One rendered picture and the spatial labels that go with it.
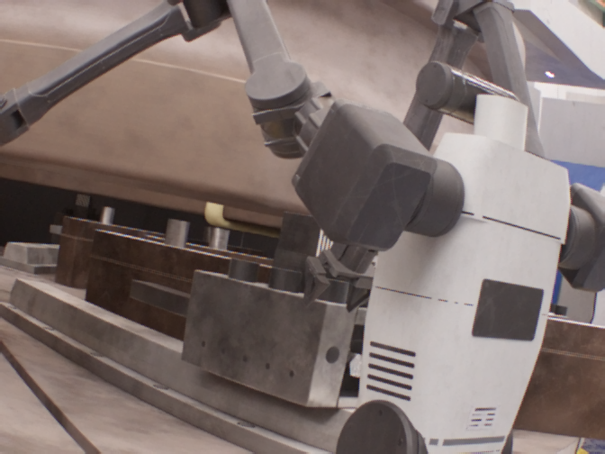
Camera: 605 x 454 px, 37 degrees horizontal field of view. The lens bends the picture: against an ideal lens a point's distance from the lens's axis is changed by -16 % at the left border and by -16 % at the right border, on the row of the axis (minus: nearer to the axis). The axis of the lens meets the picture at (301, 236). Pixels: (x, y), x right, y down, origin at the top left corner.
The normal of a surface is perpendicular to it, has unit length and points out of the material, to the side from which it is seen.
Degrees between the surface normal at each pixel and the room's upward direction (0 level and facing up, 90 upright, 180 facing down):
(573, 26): 90
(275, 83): 53
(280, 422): 90
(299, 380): 90
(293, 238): 90
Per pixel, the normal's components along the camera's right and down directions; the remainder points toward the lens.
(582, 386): -0.43, -0.09
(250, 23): -0.33, -0.65
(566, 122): -0.74, -0.15
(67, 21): 0.47, -0.32
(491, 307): 0.55, 0.10
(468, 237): 0.01, 0.00
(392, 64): 0.76, 0.14
